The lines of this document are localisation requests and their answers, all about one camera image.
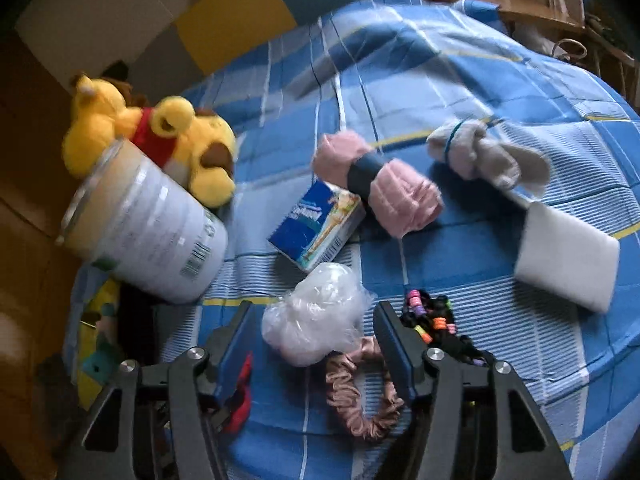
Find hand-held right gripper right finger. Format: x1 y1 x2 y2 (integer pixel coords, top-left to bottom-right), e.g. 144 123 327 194
372 301 573 480

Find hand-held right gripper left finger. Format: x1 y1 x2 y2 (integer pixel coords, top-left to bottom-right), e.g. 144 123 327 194
60 301 256 480

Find black beaded hair ties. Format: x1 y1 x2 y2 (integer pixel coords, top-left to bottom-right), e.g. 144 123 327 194
400 289 496 366

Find clear plastic bag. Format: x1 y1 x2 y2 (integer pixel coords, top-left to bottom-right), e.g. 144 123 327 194
261 262 376 367

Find blue tissue pack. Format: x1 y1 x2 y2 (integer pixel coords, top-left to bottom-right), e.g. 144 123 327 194
267 180 367 273

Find gold box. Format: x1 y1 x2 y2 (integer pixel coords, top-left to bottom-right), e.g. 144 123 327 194
65 275 166 411

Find pink towel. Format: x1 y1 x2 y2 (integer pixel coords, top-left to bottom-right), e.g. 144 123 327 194
311 130 445 238

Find red scrunchie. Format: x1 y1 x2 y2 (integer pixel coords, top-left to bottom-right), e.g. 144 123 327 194
220 352 253 433

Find pink satin scrunchie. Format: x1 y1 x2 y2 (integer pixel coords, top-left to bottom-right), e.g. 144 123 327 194
325 336 406 442

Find teal plush toy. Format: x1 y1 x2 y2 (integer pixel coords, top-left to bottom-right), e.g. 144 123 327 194
82 305 126 381

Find white tin can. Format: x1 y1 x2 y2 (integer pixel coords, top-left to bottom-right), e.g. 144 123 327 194
56 139 228 305

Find white foam block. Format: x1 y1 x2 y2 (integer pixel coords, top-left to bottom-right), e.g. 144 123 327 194
514 201 621 313

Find grey rolled sock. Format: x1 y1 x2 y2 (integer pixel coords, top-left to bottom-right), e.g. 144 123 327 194
426 119 551 196

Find yellow plush toy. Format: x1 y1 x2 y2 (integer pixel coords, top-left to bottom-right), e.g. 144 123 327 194
61 74 238 208

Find wooden wardrobe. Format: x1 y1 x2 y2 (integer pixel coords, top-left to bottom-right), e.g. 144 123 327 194
0 25 121 480

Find blue plaid blanket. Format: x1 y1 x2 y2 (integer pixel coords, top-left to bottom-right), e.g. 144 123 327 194
70 0 640 480

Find blue and yellow headboard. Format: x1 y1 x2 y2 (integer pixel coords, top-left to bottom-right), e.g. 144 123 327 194
175 0 401 76

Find wooden shelf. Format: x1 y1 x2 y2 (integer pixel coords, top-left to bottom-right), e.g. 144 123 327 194
425 0 640 101

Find white cable loop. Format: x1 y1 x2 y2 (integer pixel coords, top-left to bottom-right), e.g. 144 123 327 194
550 37 588 61

